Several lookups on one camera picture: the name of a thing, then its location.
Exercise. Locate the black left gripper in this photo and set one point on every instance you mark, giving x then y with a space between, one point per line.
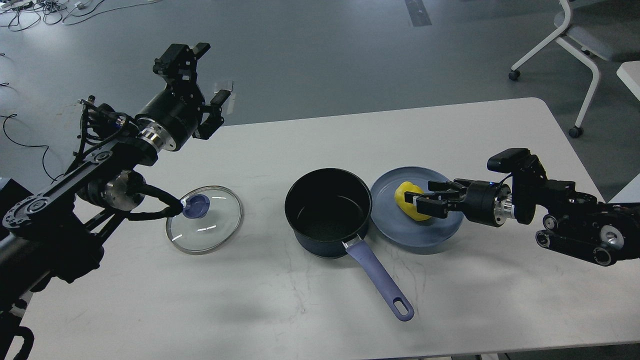
178 109

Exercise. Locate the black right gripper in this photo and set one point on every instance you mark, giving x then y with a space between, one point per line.
484 202

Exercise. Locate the glass lid purple knob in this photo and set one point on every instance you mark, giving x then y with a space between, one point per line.
210 217

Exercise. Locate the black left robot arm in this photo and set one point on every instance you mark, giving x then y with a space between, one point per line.
59 231

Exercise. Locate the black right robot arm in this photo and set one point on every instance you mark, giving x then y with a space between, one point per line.
576 224

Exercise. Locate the black box left edge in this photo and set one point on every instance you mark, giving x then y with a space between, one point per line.
11 193

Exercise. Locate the white table corner right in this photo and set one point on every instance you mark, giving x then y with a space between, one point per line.
629 74

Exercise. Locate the white office chair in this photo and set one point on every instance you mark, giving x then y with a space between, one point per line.
606 29

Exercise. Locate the dark blue saucepan purple handle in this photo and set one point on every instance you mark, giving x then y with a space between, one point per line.
329 211

